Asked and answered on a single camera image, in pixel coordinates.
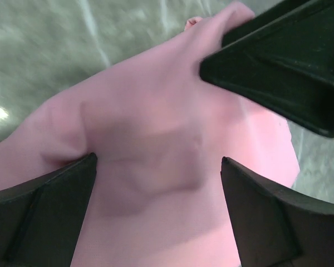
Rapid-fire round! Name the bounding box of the pink t shirt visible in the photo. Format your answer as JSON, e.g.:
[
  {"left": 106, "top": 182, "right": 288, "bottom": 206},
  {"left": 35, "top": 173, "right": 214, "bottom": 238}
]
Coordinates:
[{"left": 0, "top": 2, "right": 299, "bottom": 266}]

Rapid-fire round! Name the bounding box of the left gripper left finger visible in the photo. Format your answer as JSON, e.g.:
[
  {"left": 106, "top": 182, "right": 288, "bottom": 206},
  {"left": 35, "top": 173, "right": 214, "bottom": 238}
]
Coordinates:
[{"left": 0, "top": 154, "right": 97, "bottom": 266}]

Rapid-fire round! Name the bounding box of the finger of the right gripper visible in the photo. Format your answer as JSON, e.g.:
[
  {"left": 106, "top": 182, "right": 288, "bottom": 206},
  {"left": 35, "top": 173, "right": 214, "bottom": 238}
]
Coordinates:
[{"left": 199, "top": 1, "right": 334, "bottom": 138}]

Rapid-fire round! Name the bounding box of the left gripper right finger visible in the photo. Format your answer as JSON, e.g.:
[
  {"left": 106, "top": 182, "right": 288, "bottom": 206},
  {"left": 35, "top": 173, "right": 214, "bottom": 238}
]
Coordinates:
[{"left": 221, "top": 157, "right": 334, "bottom": 267}]

